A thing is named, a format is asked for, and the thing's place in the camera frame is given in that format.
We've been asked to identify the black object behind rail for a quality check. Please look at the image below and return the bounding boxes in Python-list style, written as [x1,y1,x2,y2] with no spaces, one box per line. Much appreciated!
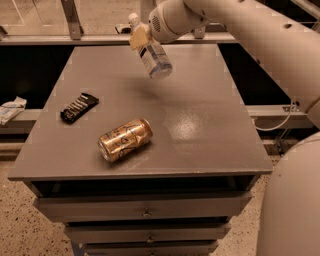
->
[115,24,131,34]

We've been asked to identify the grey metal rail frame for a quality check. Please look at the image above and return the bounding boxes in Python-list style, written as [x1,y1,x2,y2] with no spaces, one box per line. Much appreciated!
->
[1,0,320,48]

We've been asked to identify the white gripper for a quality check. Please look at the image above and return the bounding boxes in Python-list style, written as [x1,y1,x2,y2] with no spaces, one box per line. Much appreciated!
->
[129,0,209,50]

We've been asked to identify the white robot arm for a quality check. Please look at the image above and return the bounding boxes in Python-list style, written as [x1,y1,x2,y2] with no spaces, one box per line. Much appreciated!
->
[129,0,320,256]

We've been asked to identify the white folded packet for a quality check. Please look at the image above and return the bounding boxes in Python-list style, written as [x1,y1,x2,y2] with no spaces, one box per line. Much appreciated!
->
[0,97,27,125]

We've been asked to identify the gold crushed soda can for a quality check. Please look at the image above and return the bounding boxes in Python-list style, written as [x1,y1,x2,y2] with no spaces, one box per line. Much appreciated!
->
[98,118,153,163]

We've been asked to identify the grey drawer cabinet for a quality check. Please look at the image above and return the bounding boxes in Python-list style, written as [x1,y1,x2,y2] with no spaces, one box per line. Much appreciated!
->
[9,44,272,256]

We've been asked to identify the clear plastic water bottle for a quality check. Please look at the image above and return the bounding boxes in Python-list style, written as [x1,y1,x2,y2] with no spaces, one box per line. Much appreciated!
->
[128,13,173,79]

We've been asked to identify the white cable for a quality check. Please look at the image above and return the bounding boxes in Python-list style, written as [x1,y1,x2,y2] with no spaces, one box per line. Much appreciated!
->
[252,99,299,133]

